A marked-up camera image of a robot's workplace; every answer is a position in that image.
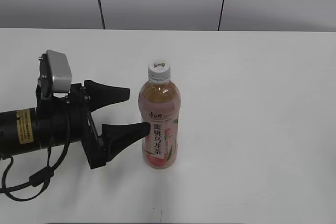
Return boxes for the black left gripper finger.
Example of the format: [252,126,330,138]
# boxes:
[101,122,151,162]
[84,80,130,112]

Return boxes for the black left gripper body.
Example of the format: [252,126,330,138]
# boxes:
[35,83,107,169]

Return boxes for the peach oolong tea bottle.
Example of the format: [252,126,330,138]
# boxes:
[138,76,181,169]

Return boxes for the white bottle cap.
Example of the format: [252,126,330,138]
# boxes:
[148,60,171,82]

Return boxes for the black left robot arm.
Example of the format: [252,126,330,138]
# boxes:
[1,80,151,169]

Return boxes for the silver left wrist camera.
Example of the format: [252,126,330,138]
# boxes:
[38,49,72,99]

